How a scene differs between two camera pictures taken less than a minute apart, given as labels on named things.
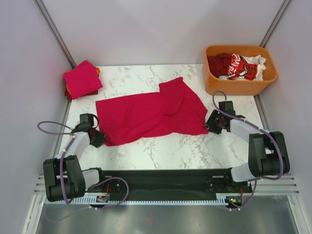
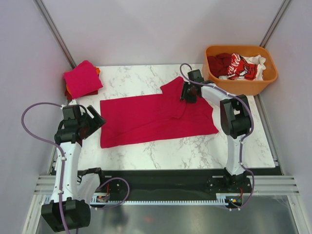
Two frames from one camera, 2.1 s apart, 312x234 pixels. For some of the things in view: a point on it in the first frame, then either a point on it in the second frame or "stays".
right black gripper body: x=214 y=122 -> x=192 y=98
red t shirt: x=173 y=110 stays
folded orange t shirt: x=97 y=70 stays
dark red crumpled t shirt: x=218 y=65 stays
